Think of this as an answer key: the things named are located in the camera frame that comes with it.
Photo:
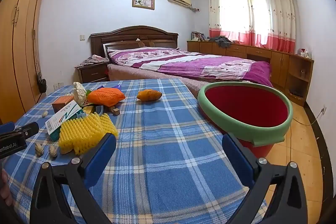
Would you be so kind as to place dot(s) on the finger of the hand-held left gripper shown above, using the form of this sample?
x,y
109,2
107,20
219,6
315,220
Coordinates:
x,y
7,126
21,130

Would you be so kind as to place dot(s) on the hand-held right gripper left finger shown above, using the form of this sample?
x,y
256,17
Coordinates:
x,y
98,161

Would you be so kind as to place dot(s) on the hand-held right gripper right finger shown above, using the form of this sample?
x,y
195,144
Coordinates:
x,y
237,158

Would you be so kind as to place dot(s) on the red bucket with green rim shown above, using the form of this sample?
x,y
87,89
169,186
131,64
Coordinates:
x,y
246,106

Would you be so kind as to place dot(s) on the orange mesh bag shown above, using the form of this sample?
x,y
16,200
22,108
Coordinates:
x,y
105,96

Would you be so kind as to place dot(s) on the white paper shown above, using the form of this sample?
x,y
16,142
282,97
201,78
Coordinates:
x,y
78,92

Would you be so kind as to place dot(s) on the person's left hand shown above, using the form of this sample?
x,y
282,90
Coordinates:
x,y
3,184

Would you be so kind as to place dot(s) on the peanut in shell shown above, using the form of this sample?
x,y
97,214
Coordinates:
x,y
45,114
53,151
38,148

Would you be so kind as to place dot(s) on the yellow foam fruit net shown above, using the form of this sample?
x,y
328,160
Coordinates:
x,y
84,132

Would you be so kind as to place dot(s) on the white green medicine box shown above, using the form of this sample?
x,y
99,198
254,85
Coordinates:
x,y
64,117

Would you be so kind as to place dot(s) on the small orange cardboard box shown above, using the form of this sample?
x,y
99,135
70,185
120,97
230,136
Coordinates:
x,y
61,104

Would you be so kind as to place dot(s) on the small black bag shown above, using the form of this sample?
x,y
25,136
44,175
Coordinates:
x,y
41,84

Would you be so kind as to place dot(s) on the small wooden block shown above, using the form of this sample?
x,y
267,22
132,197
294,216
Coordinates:
x,y
114,110

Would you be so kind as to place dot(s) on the blue plaid tablecloth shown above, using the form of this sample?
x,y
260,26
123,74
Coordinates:
x,y
162,140

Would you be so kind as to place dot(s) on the purple wrapper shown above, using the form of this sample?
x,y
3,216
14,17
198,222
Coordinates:
x,y
117,87

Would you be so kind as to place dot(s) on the wooden wardrobe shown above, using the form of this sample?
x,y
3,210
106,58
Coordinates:
x,y
18,43

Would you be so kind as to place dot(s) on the flat black device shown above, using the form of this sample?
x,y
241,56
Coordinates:
x,y
296,92

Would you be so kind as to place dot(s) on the wooden nightstand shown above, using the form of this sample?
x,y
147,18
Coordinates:
x,y
92,73

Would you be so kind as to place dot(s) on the floral cloth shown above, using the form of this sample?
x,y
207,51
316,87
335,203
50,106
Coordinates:
x,y
90,60

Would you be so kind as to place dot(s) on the pink bedspread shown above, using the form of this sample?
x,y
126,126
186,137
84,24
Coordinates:
x,y
147,74

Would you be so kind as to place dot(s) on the bed with purple quilt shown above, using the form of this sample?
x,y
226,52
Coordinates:
x,y
199,64

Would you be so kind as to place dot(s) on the long wooden cabinet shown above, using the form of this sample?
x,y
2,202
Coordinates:
x,y
236,50

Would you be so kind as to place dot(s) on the wooden corner shelf unit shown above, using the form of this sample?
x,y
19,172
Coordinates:
x,y
294,66

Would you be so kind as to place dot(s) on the glass cup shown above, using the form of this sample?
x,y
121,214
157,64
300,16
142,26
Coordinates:
x,y
303,72

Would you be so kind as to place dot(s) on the dark framed white board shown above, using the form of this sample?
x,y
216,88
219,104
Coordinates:
x,y
115,47

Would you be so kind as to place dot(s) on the grey clothes pile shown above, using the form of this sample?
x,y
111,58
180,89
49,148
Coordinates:
x,y
221,41

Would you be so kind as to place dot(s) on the red white container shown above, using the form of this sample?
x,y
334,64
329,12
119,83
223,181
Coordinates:
x,y
302,52

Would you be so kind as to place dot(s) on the pink white curtain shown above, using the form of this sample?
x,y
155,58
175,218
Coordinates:
x,y
275,37

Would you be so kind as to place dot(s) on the row of books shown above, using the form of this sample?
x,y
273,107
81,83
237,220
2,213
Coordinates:
x,y
198,36

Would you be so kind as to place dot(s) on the wooden bed headboard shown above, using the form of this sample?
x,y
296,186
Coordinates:
x,y
157,36

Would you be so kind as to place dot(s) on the wall socket with plug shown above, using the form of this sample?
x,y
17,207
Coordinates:
x,y
324,109

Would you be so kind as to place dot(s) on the light switch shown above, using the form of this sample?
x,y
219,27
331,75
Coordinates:
x,y
82,37

